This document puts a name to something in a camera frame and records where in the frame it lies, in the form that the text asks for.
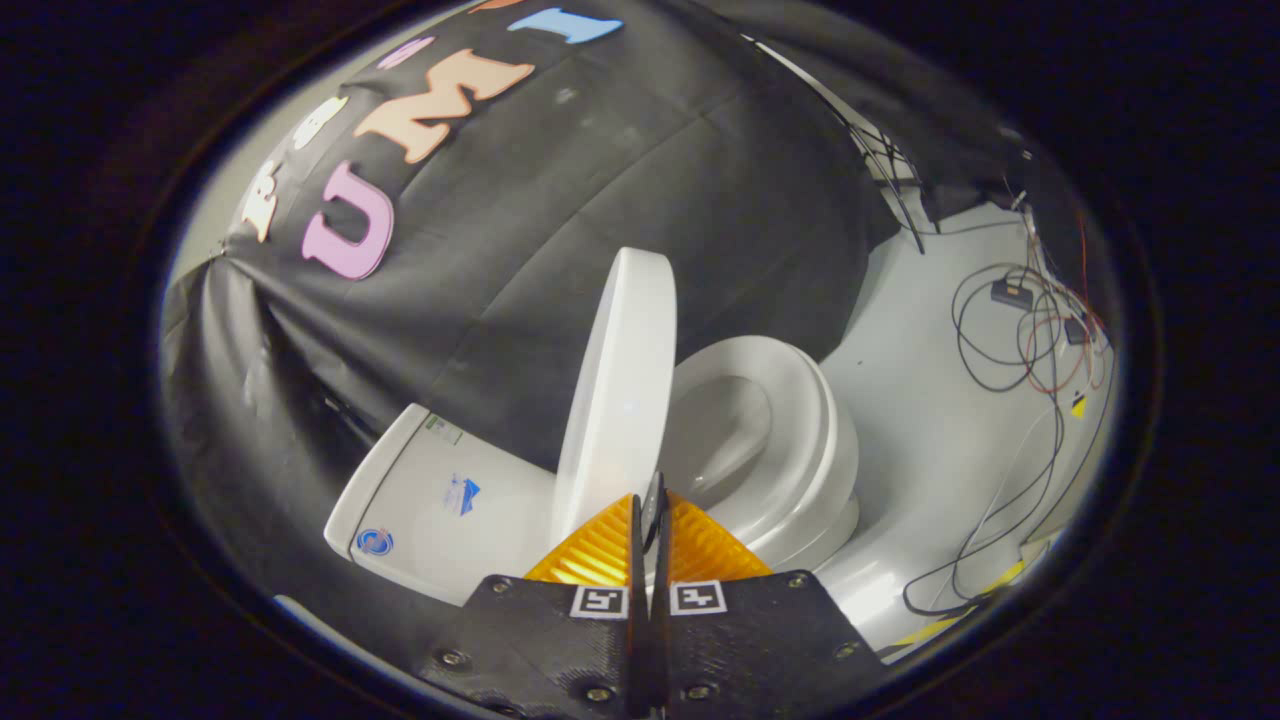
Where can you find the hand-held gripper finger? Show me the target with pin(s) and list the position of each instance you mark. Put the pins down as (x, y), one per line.
(637, 610)
(661, 620)

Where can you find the black lid pull tab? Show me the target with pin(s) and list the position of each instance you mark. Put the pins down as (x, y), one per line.
(653, 505)

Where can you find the white toilet lid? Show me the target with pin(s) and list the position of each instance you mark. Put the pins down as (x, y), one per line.
(620, 400)

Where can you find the white toilet bowl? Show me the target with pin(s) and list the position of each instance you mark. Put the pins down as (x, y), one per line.
(832, 532)

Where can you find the white toilet tank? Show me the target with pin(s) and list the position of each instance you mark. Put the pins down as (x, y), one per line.
(430, 530)

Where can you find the white toilet seat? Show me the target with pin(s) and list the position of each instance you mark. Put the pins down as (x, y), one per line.
(815, 440)

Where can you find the black backdrop cloth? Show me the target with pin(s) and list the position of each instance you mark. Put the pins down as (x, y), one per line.
(600, 180)

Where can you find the small black adapter box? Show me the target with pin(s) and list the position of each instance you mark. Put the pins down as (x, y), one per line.
(1078, 331)
(1012, 294)

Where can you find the black tripod stand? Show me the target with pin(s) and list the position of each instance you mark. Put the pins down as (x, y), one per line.
(890, 175)

